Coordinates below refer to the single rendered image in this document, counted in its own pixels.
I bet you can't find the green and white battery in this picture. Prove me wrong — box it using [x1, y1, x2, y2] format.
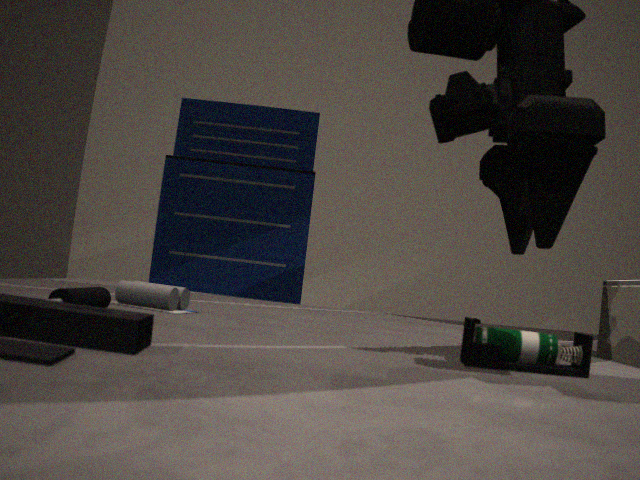
[473, 327, 558, 366]

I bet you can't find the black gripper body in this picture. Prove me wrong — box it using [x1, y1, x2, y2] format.
[479, 54, 606, 180]

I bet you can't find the black battery holder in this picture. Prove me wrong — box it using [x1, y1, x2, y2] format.
[460, 317, 594, 378]

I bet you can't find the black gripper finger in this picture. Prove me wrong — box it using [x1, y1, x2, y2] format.
[508, 142, 598, 249]
[482, 177, 533, 255]

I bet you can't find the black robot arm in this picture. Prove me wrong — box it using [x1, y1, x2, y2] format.
[407, 0, 586, 144]

